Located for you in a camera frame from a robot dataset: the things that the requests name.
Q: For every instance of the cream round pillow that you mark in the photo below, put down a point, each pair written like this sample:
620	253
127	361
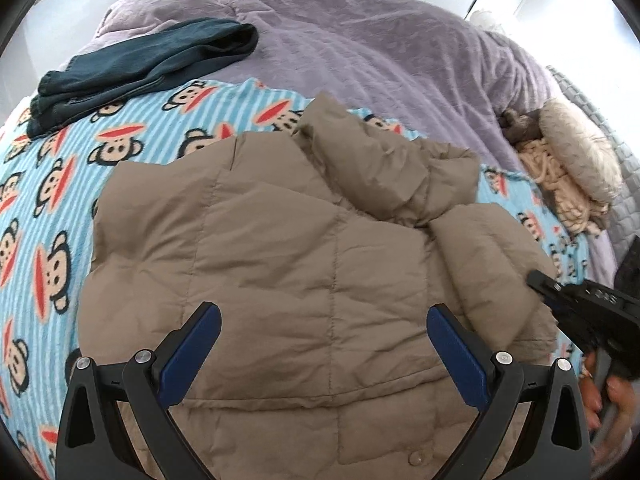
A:
580	150

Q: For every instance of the tan puffer jacket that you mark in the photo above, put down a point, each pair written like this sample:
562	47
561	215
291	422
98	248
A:
300	240

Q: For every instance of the dark teal folded garment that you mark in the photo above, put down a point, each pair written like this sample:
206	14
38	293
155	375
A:
135	65

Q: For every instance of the cream chunky knitted throw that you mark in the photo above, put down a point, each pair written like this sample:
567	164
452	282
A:
560	195

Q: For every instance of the monkey printed striped blanket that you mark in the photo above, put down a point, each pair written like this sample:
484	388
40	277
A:
45	200

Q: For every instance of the person's right hand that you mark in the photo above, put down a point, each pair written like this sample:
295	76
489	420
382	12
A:
592	400

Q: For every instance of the grey-brown plush toy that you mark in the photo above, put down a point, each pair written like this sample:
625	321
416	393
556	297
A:
520	125

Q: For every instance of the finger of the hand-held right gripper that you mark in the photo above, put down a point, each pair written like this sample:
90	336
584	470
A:
546	290

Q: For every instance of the purple plush blanket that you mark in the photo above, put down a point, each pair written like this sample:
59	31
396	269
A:
380	55

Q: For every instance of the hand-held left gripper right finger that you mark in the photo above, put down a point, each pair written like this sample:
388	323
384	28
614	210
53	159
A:
457	355

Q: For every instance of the white fluffy item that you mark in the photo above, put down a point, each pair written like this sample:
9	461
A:
485	19

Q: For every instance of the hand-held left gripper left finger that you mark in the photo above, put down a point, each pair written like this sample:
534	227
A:
192	355

